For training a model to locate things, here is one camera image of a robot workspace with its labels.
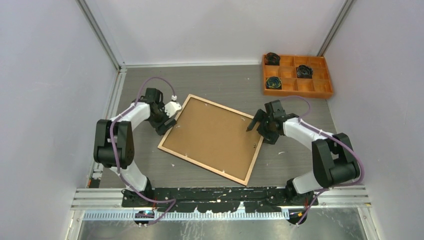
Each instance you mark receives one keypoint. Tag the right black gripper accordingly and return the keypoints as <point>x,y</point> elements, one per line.
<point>261,115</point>

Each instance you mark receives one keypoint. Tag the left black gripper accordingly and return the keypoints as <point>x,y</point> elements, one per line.
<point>162,129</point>

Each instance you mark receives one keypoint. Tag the brown backing board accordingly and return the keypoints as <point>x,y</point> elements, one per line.
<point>212,139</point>

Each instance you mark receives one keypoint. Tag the wooden picture frame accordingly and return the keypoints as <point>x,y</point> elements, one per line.
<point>185,154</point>

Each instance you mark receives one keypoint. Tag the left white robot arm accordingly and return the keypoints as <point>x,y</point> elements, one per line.
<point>114,146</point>

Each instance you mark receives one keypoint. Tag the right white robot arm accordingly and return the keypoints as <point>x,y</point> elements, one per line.
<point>333,160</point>

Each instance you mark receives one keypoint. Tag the black green tape roll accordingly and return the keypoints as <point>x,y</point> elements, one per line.
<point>273,83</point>

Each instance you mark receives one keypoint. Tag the black tape roll back left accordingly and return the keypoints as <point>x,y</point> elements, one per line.
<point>272,59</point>

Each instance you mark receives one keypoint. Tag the black tape roll middle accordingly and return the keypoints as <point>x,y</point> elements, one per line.
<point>304,72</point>

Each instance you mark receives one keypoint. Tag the orange compartment tray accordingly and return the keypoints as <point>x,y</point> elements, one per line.
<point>319,87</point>

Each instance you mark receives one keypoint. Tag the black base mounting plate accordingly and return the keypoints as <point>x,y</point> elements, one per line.
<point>262,199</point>

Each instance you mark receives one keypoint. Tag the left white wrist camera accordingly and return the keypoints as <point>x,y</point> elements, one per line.
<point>172,107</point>

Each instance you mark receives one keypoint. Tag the aluminium front rail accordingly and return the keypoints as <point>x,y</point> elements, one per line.
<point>103,204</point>

